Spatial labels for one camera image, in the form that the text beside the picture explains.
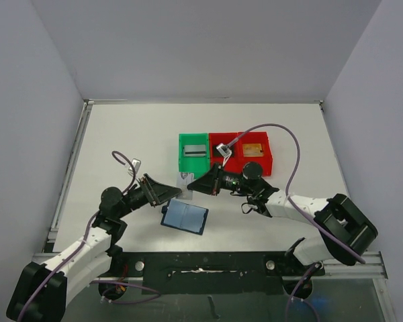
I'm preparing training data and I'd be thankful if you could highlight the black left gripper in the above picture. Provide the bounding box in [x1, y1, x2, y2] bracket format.
[117, 174, 181, 218]

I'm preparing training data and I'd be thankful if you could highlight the blue leather card holder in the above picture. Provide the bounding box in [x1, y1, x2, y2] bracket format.
[161, 199, 209, 235]

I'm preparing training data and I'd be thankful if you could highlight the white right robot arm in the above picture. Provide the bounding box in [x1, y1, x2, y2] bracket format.
[187, 162, 378, 274]

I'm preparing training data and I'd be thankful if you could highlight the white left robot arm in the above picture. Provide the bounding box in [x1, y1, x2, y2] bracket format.
[6, 174, 182, 321]

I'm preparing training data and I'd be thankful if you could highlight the gold credit card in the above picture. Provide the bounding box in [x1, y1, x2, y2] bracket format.
[242, 143, 264, 158]

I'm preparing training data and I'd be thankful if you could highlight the middle red plastic bin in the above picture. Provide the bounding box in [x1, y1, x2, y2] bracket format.
[208, 132, 241, 172]

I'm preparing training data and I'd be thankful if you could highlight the red plastic bin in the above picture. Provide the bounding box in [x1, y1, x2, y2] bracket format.
[208, 132, 241, 172]
[236, 131, 273, 177]

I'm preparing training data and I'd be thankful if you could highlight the green plastic bin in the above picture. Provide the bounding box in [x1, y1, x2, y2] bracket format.
[178, 133, 210, 178]

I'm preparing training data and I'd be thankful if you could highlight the right red plastic bin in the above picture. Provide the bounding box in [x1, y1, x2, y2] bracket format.
[236, 131, 273, 177]

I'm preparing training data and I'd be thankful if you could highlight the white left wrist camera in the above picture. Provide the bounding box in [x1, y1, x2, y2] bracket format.
[124, 158, 142, 175]

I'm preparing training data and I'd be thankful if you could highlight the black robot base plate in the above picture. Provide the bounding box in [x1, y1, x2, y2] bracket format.
[102, 246, 309, 295]

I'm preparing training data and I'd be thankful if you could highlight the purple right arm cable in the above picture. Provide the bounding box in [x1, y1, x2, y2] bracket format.
[228, 123, 366, 322]

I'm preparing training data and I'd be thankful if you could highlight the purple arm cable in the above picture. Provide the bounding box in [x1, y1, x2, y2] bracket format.
[228, 123, 366, 322]
[18, 150, 162, 321]

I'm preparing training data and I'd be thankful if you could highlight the aluminium table edge rail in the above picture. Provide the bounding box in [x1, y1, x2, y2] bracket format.
[11, 99, 128, 322]

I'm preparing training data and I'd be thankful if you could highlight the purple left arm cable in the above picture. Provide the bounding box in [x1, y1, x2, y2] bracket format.
[18, 150, 162, 321]

